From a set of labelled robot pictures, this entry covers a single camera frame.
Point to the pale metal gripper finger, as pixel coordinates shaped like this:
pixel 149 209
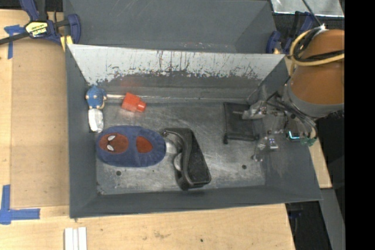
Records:
pixel 268 145
pixel 255 110

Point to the grey metal bin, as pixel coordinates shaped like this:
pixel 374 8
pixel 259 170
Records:
pixel 228 161

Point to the red plastic block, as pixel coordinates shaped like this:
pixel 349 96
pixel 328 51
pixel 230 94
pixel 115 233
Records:
pixel 132 102

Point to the blue slipper with red face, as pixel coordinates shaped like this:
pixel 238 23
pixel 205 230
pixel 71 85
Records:
pixel 129 146

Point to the white crumpled packet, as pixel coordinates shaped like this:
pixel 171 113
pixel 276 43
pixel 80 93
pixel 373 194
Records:
pixel 95 120

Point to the blue and cream toy figure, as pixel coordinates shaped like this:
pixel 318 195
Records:
pixel 95 96

